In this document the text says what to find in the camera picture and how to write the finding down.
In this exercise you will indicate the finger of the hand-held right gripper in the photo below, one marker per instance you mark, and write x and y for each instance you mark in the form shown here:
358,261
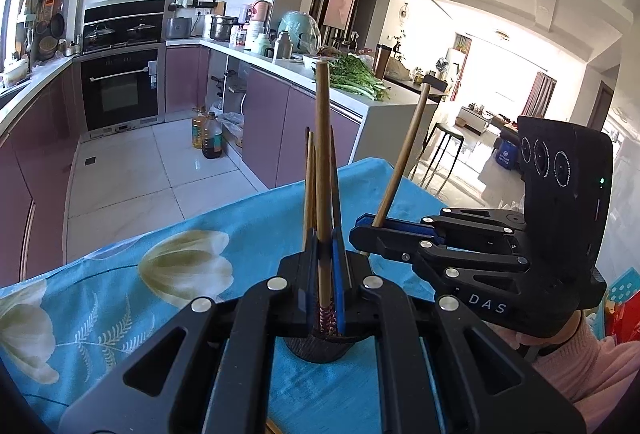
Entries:
380,241
415,225

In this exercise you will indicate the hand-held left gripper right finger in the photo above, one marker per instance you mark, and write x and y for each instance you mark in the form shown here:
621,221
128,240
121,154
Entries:
341,294

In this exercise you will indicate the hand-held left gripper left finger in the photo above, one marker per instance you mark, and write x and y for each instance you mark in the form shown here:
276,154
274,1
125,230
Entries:
300,274

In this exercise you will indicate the black mesh utensil holder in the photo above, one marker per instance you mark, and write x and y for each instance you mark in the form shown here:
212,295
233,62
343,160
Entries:
317,350

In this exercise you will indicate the person's right forearm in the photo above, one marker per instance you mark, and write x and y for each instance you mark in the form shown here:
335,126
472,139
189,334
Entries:
590,364

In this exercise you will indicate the blue shopping bag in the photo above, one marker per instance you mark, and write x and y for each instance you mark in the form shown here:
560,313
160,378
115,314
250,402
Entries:
506,154

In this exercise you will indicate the bunch of green vegetables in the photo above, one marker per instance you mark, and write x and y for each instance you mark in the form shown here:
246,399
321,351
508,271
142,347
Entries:
357,76

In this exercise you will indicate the dark cooking oil bottle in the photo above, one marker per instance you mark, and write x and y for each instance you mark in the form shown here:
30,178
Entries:
212,136

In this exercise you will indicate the brown travel tumbler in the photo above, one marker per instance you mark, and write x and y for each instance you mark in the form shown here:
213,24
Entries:
383,61

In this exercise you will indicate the yellow cooking oil bottle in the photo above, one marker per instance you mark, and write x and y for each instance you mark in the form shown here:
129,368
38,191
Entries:
198,128

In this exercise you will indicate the blue floral tablecloth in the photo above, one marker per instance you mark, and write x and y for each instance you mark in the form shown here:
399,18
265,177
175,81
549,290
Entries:
125,314

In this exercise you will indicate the steel thermos flask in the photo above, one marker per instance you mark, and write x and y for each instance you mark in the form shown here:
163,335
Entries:
282,46

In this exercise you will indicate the mint green kitchen appliance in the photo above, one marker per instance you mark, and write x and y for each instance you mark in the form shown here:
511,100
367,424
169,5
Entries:
297,31

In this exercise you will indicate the pink framed painting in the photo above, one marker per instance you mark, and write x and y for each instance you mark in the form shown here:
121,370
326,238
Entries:
338,6

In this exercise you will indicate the black built-in oven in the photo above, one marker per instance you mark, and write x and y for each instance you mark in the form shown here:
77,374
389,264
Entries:
122,88

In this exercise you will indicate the stainless steel stockpot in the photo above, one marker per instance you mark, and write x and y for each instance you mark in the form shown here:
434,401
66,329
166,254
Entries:
223,27

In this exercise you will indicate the purple kitchen cabinets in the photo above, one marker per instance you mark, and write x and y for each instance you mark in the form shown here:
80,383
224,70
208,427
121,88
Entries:
45,163

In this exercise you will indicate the lidded black wok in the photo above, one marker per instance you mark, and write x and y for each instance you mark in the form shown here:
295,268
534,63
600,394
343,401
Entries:
141,31
100,33

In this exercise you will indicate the black gas hob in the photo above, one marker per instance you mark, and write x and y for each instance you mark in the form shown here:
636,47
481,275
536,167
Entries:
125,16

